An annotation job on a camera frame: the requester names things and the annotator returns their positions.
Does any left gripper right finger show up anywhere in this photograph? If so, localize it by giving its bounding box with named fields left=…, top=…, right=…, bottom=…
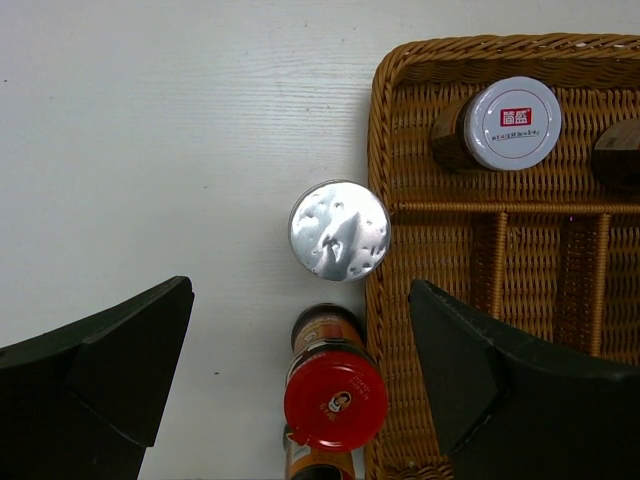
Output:
left=409, top=280, right=639, bottom=479

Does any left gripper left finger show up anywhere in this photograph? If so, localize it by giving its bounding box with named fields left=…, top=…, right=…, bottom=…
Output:
left=1, top=276, right=194, bottom=479

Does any silver-cap pepper shaker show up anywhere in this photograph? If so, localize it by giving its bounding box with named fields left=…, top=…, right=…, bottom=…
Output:
left=288, top=180, right=391, bottom=283

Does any white-lid spice jar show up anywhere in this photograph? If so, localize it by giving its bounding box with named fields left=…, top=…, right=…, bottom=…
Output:
left=591, top=118, right=639, bottom=190
left=431, top=76, right=562, bottom=172

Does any brown wicker divided basket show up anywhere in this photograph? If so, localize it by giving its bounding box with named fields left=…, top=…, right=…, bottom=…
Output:
left=365, top=33, right=639, bottom=479

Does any upper red-lid sauce jar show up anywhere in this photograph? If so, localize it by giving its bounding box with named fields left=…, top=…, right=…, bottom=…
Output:
left=283, top=303, right=388, bottom=452

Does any red-lid sauce jar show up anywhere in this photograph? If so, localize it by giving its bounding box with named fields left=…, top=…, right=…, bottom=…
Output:
left=283, top=425, right=356, bottom=480
left=283, top=303, right=388, bottom=452

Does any lower red-lid sauce jar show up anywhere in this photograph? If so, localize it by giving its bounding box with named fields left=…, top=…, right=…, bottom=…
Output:
left=283, top=425, right=356, bottom=480

